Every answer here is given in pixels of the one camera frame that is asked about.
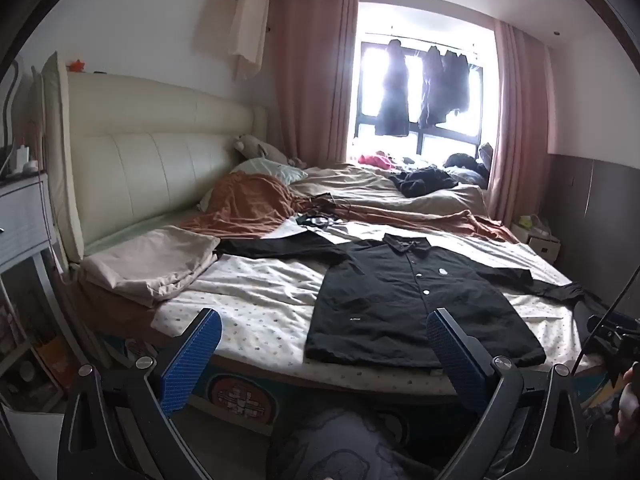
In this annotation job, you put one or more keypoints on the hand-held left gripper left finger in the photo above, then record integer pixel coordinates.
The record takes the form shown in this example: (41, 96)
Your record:
(192, 360)

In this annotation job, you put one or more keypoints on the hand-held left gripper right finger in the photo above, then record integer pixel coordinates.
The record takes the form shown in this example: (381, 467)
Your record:
(455, 355)

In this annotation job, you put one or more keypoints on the black shirt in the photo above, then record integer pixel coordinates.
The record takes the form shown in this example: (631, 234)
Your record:
(390, 300)

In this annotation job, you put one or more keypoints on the black clothes pile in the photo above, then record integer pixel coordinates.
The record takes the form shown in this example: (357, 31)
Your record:
(420, 180)

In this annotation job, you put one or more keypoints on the red clothes pile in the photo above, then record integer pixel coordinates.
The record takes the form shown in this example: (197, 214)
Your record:
(380, 160)

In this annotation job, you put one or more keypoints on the person's right hand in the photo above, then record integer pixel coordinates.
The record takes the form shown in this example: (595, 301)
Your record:
(631, 410)

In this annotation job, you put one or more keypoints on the spotted white bedsheet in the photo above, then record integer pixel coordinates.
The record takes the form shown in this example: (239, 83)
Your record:
(260, 295)

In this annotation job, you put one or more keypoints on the folded beige cloth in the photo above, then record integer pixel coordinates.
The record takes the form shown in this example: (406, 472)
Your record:
(150, 260)

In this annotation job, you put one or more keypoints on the white nightstand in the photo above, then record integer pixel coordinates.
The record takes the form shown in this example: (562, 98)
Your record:
(542, 247)

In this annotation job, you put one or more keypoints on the person's printed grey pants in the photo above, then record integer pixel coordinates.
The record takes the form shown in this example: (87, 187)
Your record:
(340, 445)

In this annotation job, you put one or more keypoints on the cluttered storage shelf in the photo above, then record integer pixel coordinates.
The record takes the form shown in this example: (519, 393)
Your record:
(35, 340)

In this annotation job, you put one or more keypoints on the brown blanket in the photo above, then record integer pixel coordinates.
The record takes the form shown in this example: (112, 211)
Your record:
(250, 200)

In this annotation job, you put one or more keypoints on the dark cushion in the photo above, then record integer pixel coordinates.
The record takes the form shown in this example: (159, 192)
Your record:
(462, 162)

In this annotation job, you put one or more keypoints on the beige duvet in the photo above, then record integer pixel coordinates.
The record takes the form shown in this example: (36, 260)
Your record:
(360, 185)

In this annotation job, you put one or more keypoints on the cream leather headboard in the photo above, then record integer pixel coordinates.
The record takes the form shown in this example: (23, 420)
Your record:
(150, 160)

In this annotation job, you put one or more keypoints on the pale green pillow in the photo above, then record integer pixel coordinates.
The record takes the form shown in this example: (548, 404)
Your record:
(270, 169)

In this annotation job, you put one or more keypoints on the grey nightstand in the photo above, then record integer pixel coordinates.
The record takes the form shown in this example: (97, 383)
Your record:
(25, 220)

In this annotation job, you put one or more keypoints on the pink curtain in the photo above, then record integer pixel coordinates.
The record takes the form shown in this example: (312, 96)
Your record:
(520, 135)
(310, 85)

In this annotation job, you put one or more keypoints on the beige plush toy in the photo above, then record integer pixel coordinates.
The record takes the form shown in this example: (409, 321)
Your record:
(260, 149)

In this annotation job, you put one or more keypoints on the small white bottle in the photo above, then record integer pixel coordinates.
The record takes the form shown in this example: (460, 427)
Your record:
(21, 157)

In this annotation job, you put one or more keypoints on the hanging dark garment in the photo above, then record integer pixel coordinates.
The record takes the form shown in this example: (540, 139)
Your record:
(392, 95)
(457, 80)
(432, 90)

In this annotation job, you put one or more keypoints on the small orange toy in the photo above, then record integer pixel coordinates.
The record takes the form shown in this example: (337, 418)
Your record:
(78, 65)

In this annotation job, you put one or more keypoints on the cartoon print bed frame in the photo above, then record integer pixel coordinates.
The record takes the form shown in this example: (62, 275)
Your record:
(240, 395)

